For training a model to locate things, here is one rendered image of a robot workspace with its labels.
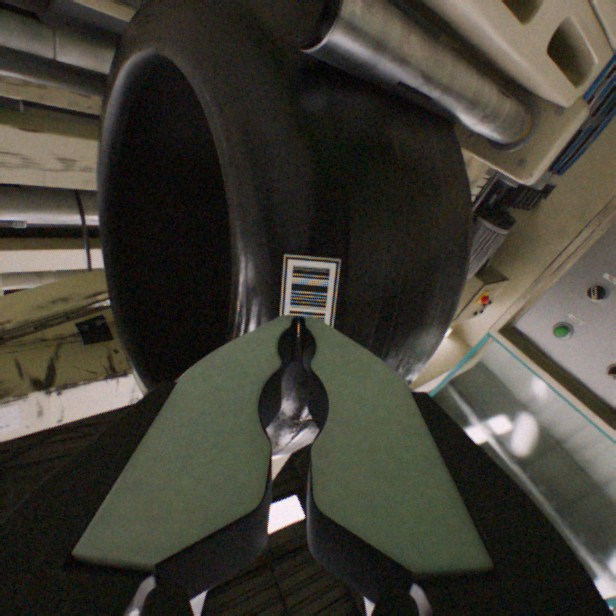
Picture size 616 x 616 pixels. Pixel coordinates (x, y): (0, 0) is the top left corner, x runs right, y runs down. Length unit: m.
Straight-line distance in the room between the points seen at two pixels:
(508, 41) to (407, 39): 0.09
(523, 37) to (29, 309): 0.92
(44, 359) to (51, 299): 0.13
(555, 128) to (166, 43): 0.42
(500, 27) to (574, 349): 0.73
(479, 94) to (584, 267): 0.59
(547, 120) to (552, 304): 0.49
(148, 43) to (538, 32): 0.34
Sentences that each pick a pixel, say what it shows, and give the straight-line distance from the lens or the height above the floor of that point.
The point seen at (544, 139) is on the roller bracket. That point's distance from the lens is 0.54.
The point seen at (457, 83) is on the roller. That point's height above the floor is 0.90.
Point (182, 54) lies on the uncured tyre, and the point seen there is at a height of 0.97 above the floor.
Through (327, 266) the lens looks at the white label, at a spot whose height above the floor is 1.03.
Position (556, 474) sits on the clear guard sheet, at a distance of 1.04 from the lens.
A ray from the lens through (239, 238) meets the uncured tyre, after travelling 0.28.
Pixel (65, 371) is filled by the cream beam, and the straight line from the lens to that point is 0.93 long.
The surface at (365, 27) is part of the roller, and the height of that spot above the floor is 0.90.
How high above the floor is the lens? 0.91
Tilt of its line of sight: 34 degrees up
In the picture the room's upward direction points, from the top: 153 degrees counter-clockwise
